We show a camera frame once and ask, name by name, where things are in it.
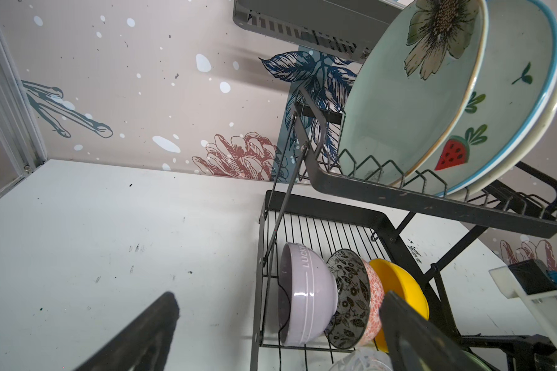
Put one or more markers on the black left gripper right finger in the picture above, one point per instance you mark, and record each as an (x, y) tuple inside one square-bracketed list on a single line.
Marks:
[(416, 344)]

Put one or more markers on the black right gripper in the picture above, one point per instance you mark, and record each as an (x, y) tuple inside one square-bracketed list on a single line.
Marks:
[(523, 352)]

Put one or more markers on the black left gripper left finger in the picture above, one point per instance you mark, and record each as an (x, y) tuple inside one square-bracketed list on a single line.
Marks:
[(144, 344)]

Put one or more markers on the clear glass cup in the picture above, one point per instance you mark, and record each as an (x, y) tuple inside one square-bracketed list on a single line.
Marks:
[(364, 359)]

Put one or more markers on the black two-tier dish rack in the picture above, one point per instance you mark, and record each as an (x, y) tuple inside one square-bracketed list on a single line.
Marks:
[(499, 207)]

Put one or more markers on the pink patterned bowl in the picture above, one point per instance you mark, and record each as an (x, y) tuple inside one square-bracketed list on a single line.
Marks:
[(356, 321)]

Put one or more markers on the lilac ceramic bowl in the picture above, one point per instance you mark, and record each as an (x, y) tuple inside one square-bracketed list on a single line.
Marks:
[(307, 295)]

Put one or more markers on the green floral plate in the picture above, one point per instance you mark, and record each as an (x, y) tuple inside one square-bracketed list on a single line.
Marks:
[(411, 91)]

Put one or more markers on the strawberry pattern plate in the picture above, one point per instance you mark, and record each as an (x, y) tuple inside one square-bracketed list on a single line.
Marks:
[(509, 110)]

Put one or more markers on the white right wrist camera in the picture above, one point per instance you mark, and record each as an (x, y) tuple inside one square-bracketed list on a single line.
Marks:
[(536, 286)]

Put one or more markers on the black hanging wall basket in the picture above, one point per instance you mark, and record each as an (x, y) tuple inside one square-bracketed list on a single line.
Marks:
[(348, 29)]

